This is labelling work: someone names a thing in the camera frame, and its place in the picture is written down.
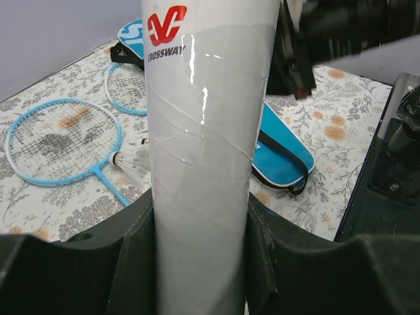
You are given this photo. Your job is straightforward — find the blue racket bag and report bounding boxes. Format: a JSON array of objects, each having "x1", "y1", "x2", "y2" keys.
[{"x1": 110, "y1": 19, "x2": 315, "y2": 195}]

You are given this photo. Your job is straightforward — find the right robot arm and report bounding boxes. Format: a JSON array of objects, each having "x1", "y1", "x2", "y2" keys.
[{"x1": 266, "y1": 1, "x2": 419, "y2": 99}]

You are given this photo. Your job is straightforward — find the blue racket left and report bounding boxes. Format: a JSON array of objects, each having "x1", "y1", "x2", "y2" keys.
[{"x1": 5, "y1": 98, "x2": 129, "y2": 206}]

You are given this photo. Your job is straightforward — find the floral tablecloth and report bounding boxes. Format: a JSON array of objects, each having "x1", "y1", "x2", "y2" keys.
[{"x1": 1, "y1": 46, "x2": 390, "y2": 241}]

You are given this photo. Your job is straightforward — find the blue racket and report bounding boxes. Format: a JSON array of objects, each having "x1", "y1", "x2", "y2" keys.
[
  {"x1": 104, "y1": 63, "x2": 147, "y2": 116},
  {"x1": 5, "y1": 98, "x2": 129, "y2": 206}
]

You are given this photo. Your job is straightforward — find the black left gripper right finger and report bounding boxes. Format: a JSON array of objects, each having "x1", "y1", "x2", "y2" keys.
[{"x1": 246, "y1": 197, "x2": 419, "y2": 314}]

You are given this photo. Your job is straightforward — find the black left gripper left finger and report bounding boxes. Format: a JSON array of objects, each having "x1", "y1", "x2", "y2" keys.
[{"x1": 1, "y1": 191, "x2": 156, "y2": 314}]

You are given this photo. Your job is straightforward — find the white shuttlecock tube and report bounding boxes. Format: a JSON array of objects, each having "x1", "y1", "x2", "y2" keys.
[{"x1": 141, "y1": 1, "x2": 280, "y2": 314}]

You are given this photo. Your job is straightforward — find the blue racket right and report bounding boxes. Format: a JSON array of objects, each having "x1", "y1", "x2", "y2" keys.
[{"x1": 104, "y1": 63, "x2": 147, "y2": 116}]

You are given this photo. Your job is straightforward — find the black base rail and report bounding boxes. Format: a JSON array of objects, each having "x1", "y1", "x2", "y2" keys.
[{"x1": 335, "y1": 73, "x2": 419, "y2": 242}]

